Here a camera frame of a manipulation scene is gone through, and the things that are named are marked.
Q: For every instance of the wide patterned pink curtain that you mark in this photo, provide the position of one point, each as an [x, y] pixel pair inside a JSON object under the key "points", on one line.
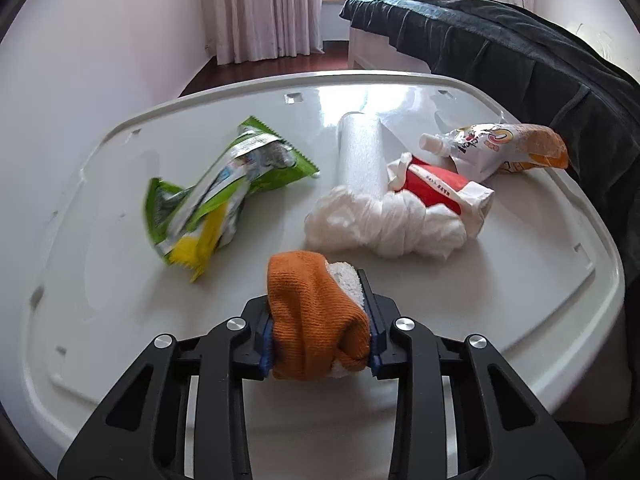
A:
{"points": [[265, 10]]}

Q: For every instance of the dark grey blanket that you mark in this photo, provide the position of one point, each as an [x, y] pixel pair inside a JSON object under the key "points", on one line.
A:
{"points": [[500, 35]]}

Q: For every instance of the white knotted cloth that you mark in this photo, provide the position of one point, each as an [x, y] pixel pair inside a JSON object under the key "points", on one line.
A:
{"points": [[390, 225]]}

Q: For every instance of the orange sock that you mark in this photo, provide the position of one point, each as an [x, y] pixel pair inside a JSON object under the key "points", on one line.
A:
{"points": [[305, 310]]}

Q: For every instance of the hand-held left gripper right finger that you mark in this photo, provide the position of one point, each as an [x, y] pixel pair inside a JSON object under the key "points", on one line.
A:
{"points": [[376, 340]]}

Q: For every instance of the green snack wrapper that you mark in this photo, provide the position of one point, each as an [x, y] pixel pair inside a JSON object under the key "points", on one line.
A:
{"points": [[220, 185]]}

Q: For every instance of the white bed frame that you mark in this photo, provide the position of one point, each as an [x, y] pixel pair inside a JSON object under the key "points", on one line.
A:
{"points": [[370, 55]]}

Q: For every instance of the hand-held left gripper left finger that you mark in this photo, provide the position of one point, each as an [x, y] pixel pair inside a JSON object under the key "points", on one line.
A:
{"points": [[254, 342]]}

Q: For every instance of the red and white pouch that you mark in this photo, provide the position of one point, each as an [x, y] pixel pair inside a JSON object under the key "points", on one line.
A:
{"points": [[435, 185]]}

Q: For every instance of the orange white spout pouch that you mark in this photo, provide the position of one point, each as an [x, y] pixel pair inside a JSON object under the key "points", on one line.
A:
{"points": [[500, 147]]}

